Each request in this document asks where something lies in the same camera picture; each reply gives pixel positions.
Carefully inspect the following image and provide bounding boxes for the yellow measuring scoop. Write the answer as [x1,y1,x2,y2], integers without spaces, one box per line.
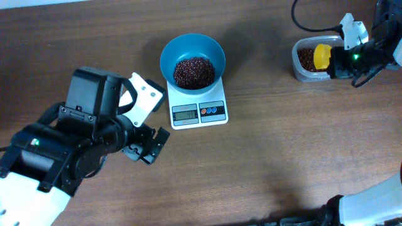
[313,44,332,70]

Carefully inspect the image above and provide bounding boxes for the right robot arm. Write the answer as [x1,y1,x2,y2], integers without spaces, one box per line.
[313,0,401,225]

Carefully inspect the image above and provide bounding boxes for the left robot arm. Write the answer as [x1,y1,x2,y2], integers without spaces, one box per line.
[1,67,170,225]

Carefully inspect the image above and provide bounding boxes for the white digital kitchen scale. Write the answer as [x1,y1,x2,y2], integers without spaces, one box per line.
[166,78,229,130]

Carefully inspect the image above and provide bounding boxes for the red beans in bowl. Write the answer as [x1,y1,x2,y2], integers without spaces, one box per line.
[173,57,215,90]

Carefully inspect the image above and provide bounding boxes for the blue plastic bowl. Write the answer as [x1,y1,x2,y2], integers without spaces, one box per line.
[160,33,226,87]

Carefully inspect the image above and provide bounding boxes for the red beans in container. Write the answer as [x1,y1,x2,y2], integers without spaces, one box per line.
[297,48,326,72]

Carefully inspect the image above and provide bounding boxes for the clear plastic bean container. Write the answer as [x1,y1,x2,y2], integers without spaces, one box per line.
[291,35,344,82]

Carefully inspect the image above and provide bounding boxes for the right black camera cable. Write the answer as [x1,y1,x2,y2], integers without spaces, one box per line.
[290,0,343,33]

